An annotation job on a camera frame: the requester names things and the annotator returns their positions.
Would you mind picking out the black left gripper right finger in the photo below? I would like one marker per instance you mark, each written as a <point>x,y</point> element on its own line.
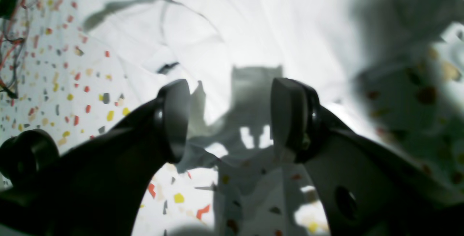
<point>366,189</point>

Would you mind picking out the black cylinder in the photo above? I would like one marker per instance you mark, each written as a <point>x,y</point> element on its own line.
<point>22,156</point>

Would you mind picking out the terrazzo pattern tablecloth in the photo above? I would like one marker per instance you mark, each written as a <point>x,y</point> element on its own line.
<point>74,87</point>

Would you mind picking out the white T-shirt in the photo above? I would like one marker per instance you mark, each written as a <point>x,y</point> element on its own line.
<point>372,63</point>

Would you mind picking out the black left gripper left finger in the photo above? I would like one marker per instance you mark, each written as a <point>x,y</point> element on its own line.
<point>96,188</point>

